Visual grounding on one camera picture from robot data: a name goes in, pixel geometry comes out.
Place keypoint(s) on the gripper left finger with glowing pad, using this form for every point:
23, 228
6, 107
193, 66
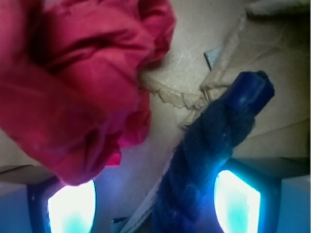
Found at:
34, 200

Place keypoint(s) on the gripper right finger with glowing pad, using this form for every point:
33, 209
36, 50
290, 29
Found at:
264, 195

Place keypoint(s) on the crumpled red paper ball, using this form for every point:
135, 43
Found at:
70, 96

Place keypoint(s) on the crumpled brown paper bag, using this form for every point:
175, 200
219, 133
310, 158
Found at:
180, 88

